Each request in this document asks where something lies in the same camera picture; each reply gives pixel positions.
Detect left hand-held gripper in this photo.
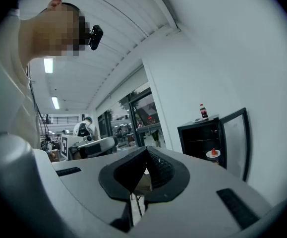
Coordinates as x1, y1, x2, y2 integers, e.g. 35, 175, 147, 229
60, 134, 119, 160

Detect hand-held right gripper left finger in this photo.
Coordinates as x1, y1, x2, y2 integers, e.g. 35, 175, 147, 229
51, 146, 148, 233

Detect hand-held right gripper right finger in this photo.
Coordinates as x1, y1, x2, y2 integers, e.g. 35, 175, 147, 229
133, 146, 273, 238

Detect black mini fridge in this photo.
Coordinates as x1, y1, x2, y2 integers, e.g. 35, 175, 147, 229
177, 107, 251, 182

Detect black balcony railing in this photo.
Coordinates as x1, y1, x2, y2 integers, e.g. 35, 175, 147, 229
39, 115, 79, 125

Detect black framed window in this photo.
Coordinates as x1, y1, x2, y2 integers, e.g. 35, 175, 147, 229
97, 87, 170, 148

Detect cola bottle red cap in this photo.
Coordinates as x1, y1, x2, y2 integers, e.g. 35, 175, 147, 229
199, 104, 209, 120

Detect person's beige shirt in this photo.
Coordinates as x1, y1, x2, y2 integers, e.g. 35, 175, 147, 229
0, 7, 43, 150

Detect person's head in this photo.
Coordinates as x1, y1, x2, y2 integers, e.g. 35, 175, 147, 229
31, 0, 94, 59

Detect black cable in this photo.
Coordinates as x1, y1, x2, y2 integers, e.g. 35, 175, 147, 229
28, 63, 51, 146

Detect black head camera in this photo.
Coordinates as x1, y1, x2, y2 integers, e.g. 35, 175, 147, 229
87, 25, 104, 51

